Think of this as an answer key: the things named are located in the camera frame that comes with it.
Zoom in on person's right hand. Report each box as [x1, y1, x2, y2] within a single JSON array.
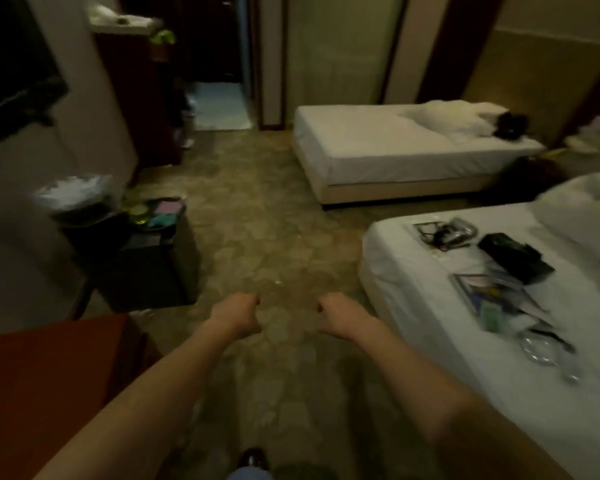
[[317, 291, 379, 343]]

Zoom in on person's right forearm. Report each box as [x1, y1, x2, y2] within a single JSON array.
[[355, 319, 571, 480]]

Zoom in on purple desk calendar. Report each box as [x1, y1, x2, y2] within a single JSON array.
[[450, 271, 546, 336]]

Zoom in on dark red headboard panel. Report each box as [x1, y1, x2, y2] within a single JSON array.
[[415, 0, 506, 104]]

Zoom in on white bed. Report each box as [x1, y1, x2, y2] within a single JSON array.
[[292, 99, 546, 208], [358, 199, 600, 480]]

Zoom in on black television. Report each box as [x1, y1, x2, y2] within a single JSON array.
[[0, 0, 69, 154]]

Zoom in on reddish wooden desk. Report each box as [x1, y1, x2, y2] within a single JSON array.
[[0, 313, 161, 480]]

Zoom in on dark wooden wardrobe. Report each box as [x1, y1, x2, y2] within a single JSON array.
[[90, 0, 196, 168]]

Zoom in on white paper scraps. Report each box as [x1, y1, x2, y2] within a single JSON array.
[[38, 175, 111, 211]]

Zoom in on white tote bag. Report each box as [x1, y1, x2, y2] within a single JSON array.
[[565, 117, 600, 158]]

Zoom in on black tissue box green label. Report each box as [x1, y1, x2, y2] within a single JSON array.
[[477, 231, 556, 286]]

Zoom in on person's black shoe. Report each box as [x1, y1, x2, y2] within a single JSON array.
[[238, 447, 271, 471]]

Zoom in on rumpled white duvet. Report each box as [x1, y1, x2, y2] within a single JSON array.
[[535, 173, 600, 268]]

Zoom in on trash bin with clear bag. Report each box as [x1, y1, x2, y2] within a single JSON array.
[[35, 175, 118, 228]]

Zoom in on teal cleaning cloth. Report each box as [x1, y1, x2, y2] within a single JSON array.
[[145, 209, 181, 231]]

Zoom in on person's left forearm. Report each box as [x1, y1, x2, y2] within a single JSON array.
[[35, 325, 236, 480]]

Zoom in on dark wooden nightstand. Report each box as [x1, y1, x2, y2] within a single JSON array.
[[498, 155, 571, 204]]

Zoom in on black bag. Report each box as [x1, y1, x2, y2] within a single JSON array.
[[495, 111, 530, 142]]

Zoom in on black low cabinet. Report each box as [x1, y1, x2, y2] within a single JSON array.
[[60, 199, 203, 314]]

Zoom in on person's blue trousers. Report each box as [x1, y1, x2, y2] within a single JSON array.
[[225, 465, 276, 480]]

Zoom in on person's left hand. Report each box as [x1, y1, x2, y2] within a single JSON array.
[[208, 291, 263, 338]]

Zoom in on silver hair dryer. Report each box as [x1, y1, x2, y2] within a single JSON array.
[[425, 217, 478, 251]]

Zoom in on clear glass ashtray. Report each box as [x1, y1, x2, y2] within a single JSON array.
[[520, 329, 578, 369]]

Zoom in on white pillow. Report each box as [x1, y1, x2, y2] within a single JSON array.
[[405, 99, 503, 142]]

